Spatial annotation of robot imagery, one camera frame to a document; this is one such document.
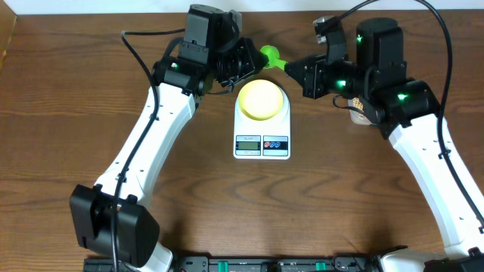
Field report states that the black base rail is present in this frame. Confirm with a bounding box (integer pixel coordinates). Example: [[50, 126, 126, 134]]
[[82, 249, 383, 272]]

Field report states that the white digital kitchen scale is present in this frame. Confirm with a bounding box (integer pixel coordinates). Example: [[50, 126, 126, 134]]
[[233, 86, 291, 160]]

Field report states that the green plastic scoop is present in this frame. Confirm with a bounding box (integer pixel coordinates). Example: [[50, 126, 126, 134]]
[[260, 45, 287, 71]]

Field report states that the yellow bowl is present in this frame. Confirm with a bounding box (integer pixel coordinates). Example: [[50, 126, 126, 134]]
[[237, 79, 284, 121]]

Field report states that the clear container of soybeans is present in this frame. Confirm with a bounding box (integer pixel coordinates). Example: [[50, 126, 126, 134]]
[[348, 98, 371, 125]]

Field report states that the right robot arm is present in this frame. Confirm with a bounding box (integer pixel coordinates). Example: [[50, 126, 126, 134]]
[[284, 16, 483, 271]]

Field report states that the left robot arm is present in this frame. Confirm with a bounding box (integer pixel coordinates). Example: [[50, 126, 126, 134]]
[[70, 4, 268, 271]]

